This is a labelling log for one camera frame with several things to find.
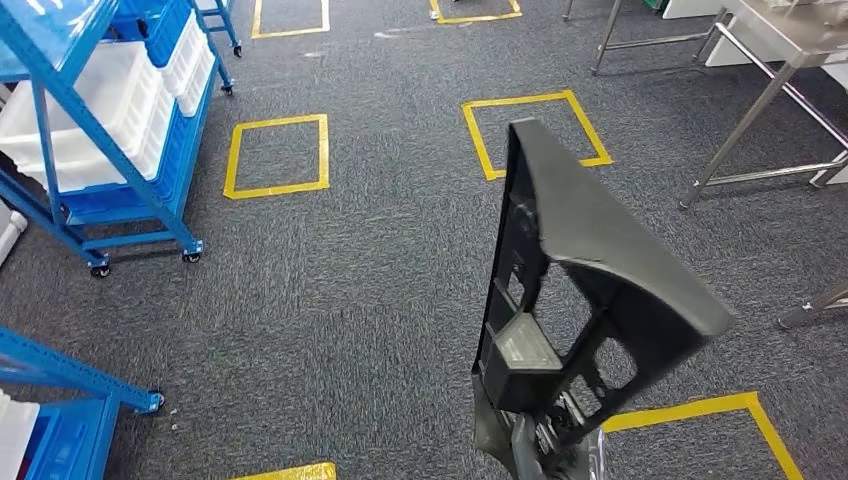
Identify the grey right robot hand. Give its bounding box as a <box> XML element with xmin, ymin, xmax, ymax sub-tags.
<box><xmin>508</xmin><ymin>410</ymin><xmax>607</xmax><ymax>480</ymax></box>

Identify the black plastic plate frame part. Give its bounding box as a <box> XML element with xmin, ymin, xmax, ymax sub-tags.
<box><xmin>471</xmin><ymin>117</ymin><xmax>735</xmax><ymax>480</ymax></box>

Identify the stainless steel workbench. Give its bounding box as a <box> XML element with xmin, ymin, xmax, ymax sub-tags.
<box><xmin>776</xmin><ymin>281</ymin><xmax>848</xmax><ymax>331</ymax></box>

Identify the blue metal shelf rack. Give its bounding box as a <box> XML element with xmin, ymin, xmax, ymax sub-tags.
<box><xmin>0</xmin><ymin>326</ymin><xmax>166</xmax><ymax>480</ymax></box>

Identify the blue wheeled shelf rack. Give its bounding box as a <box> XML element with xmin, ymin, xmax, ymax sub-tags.
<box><xmin>0</xmin><ymin>0</ymin><xmax>235</xmax><ymax>280</ymax></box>
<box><xmin>192</xmin><ymin>0</ymin><xmax>244</xmax><ymax>60</ymax></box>

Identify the stainless steel table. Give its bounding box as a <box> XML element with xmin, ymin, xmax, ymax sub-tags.
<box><xmin>563</xmin><ymin>0</ymin><xmax>737</xmax><ymax>76</ymax></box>
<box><xmin>678</xmin><ymin>0</ymin><xmax>848</xmax><ymax>211</ymax></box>

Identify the yellow floor tape square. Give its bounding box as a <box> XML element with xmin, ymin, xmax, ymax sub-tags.
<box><xmin>428</xmin><ymin>0</ymin><xmax>523</xmax><ymax>26</ymax></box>
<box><xmin>250</xmin><ymin>0</ymin><xmax>331</xmax><ymax>40</ymax></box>

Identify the large white plastic bin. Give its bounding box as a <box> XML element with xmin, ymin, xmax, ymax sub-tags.
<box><xmin>0</xmin><ymin>40</ymin><xmax>166</xmax><ymax>195</ymax></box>

